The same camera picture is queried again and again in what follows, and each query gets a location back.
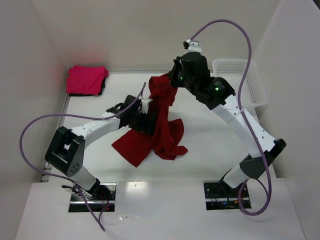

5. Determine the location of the dark red t-shirt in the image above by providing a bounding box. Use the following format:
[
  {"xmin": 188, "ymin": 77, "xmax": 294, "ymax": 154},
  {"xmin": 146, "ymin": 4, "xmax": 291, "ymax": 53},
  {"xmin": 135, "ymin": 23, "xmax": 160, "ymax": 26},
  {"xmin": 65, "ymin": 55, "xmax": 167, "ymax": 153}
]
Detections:
[{"xmin": 111, "ymin": 73, "xmax": 188, "ymax": 167}]

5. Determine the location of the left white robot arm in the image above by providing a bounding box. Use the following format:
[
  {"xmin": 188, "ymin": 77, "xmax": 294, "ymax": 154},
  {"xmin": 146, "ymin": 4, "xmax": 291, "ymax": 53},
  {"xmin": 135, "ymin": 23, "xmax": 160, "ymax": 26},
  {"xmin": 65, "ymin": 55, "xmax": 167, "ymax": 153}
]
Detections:
[{"xmin": 45, "ymin": 95, "xmax": 158, "ymax": 200}]

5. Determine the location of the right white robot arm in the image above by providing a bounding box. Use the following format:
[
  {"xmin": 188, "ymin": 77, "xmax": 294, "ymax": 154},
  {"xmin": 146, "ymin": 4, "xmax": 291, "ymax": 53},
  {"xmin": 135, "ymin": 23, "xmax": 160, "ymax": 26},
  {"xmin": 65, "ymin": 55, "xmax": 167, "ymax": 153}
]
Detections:
[{"xmin": 169, "ymin": 52, "xmax": 287, "ymax": 189}]

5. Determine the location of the white plastic basket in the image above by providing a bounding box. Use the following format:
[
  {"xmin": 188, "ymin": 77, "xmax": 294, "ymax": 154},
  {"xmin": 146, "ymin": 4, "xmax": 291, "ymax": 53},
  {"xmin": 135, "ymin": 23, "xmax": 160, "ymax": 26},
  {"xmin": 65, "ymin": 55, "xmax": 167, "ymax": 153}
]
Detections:
[{"xmin": 212, "ymin": 58, "xmax": 268, "ymax": 108}]

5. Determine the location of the folded pink t-shirt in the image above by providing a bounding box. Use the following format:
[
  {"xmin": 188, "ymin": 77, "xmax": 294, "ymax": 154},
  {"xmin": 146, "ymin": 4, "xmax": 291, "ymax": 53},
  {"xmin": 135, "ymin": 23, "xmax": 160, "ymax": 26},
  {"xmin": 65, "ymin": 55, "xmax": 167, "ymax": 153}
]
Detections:
[{"xmin": 66, "ymin": 65, "xmax": 109, "ymax": 93}]

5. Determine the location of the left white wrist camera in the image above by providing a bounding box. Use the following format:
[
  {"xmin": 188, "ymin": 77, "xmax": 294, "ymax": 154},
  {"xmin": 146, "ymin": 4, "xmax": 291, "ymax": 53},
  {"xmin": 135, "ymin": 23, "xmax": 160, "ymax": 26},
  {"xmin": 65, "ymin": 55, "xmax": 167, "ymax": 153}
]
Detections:
[{"xmin": 139, "ymin": 98, "xmax": 153, "ymax": 114}]

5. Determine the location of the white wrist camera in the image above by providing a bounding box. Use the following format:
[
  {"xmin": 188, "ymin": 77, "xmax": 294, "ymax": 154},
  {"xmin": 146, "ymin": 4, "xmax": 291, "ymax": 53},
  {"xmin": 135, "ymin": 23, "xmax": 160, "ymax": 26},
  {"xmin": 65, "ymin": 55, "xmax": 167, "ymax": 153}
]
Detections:
[
  {"xmin": 183, "ymin": 39, "xmax": 202, "ymax": 54},
  {"xmin": 139, "ymin": 98, "xmax": 153, "ymax": 114}
]

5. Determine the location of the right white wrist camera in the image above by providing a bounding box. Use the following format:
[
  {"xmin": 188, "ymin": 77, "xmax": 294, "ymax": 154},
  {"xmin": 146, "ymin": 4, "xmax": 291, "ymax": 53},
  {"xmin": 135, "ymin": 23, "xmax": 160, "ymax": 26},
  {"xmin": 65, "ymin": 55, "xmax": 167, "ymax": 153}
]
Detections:
[{"xmin": 183, "ymin": 39, "xmax": 202, "ymax": 54}]

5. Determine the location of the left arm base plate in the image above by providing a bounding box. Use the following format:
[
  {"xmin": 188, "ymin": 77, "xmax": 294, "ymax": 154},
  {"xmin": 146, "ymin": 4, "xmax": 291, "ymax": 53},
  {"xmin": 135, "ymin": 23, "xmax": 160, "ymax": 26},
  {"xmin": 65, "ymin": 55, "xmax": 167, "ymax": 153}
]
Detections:
[{"xmin": 68, "ymin": 182, "xmax": 117, "ymax": 213}]

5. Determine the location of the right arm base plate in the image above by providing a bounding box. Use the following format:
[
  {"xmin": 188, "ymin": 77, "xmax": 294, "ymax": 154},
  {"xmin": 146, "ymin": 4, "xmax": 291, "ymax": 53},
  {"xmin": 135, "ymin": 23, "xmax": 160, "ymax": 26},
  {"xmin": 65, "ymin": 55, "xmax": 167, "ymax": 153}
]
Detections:
[{"xmin": 203, "ymin": 181, "xmax": 240, "ymax": 211}]

